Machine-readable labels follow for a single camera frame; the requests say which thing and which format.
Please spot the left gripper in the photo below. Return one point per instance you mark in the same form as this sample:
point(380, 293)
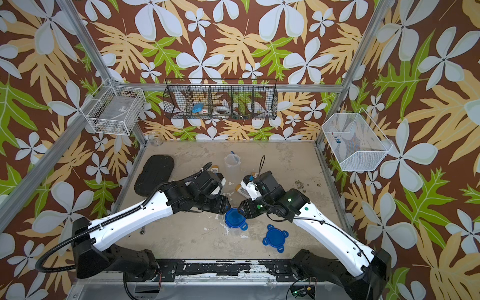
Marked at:
point(221, 205)

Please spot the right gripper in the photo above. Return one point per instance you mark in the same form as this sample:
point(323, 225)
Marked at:
point(248, 209)

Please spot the white bottle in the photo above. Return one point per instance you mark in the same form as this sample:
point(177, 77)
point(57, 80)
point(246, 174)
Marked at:
point(242, 191)

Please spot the blue lid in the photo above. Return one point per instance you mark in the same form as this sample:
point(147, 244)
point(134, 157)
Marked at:
point(275, 238)
point(235, 220)

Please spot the clear plastic cup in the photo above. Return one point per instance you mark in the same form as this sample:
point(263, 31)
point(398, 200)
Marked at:
point(233, 167)
point(235, 232)

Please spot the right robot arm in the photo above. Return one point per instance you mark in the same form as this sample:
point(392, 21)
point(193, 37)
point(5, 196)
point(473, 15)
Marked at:
point(361, 271)

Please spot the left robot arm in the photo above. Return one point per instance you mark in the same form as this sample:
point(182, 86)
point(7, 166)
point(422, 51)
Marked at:
point(94, 242)

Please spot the black rubber mat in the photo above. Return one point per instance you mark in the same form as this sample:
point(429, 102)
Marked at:
point(157, 170)

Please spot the glass jar corner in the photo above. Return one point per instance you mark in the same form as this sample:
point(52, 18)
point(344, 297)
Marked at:
point(155, 139)

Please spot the white mesh basket right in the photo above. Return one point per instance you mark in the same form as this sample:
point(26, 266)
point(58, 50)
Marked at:
point(356, 141)

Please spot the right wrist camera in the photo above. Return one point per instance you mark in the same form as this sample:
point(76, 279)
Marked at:
point(248, 184)

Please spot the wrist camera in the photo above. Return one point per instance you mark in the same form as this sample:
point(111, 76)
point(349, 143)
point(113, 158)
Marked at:
point(248, 184)
point(220, 178)

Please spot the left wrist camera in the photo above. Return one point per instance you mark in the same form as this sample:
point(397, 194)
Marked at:
point(220, 178)

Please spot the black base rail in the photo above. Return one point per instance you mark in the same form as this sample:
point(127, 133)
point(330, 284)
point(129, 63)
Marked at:
point(279, 270)

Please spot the black wire basket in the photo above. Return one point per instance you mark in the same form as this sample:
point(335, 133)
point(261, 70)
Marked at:
point(223, 99)

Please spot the white wire basket left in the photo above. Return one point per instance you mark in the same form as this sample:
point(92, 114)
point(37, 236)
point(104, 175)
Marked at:
point(114, 109)

